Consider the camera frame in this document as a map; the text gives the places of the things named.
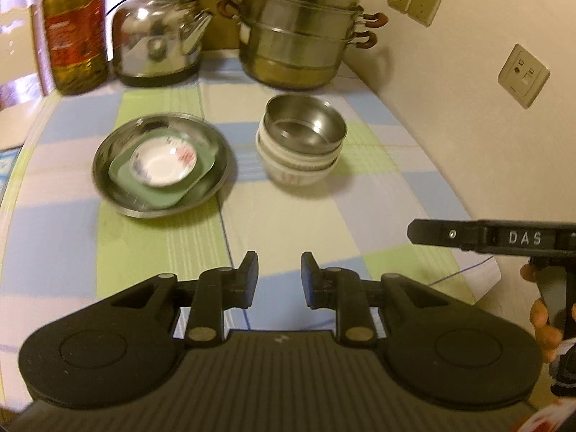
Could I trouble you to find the green square plate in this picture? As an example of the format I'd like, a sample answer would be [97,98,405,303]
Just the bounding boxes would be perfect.
[108,128,215,210]

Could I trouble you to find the cooking oil bottle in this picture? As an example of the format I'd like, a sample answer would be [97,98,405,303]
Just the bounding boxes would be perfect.
[42,0,108,96]

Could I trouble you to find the stainless steel kettle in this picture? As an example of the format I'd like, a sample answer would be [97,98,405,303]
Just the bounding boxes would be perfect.
[108,0,214,88]

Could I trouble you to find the wall socket plate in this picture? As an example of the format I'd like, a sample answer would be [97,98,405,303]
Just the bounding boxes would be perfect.
[498,44,550,109]

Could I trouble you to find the large steel dish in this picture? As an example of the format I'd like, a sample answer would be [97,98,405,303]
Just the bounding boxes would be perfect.
[92,113,234,220]

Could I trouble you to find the double wall switch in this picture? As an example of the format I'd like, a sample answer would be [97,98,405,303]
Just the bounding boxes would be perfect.
[388,0,442,26]

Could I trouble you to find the cream plastic bowl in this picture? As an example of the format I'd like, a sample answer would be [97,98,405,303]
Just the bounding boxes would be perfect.
[257,125,343,171]

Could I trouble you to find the small floral saucer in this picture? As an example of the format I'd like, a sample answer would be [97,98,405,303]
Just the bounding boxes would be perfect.
[129,136,197,187]

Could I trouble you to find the blue grid cloth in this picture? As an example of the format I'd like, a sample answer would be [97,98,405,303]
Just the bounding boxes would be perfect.
[0,147,22,200]

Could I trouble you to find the person's right hand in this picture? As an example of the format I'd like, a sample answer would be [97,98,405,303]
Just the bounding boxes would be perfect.
[519,262,566,364]

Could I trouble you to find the small steel pot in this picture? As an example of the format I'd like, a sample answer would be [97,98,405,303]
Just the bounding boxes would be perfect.
[263,94,347,155]

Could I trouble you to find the white wooden chair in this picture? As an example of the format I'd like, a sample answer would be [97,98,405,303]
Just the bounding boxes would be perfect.
[1,5,48,150]

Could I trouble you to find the checked tablecloth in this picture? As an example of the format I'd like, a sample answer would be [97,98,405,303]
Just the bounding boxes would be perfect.
[1,51,501,410]

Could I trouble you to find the stacked steel steamer pot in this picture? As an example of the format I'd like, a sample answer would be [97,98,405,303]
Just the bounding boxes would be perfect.
[217,0,388,90]

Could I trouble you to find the white floral bowl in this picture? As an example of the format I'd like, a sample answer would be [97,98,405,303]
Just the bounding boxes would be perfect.
[259,152,338,187]

